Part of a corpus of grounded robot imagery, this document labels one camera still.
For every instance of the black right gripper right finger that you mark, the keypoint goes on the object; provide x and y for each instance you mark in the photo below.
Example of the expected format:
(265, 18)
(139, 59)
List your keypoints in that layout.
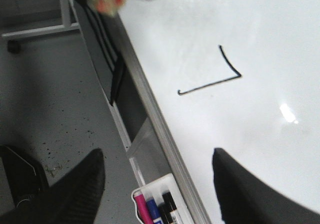
(245, 199)

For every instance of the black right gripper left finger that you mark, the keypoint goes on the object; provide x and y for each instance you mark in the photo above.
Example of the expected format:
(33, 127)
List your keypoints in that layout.
(74, 199)

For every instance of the black capped whiteboard marker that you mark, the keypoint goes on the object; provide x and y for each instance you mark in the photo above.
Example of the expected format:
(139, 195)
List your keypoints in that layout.
(171, 206)

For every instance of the black deli whiteboard marker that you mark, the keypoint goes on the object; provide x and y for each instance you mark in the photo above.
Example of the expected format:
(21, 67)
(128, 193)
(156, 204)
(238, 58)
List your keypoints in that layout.
(165, 215)

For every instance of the blue deli whiteboard marker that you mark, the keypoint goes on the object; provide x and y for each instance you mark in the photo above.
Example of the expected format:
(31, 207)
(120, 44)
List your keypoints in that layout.
(154, 211)

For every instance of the white whiteboard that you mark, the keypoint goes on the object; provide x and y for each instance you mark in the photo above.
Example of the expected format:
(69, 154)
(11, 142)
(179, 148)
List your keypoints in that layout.
(242, 75)

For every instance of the black shoe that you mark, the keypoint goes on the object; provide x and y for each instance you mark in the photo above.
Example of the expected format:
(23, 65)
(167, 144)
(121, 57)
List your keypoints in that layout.
(25, 175)

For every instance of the white marker tray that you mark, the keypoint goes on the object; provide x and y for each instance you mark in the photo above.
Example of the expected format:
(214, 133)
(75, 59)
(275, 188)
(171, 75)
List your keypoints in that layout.
(155, 189)

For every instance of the black caster wheel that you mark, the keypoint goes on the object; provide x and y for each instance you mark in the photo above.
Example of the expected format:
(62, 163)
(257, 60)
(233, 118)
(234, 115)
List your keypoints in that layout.
(13, 46)

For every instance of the grey metal stand frame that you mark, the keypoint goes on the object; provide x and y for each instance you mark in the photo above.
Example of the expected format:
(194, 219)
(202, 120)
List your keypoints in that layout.
(65, 26)

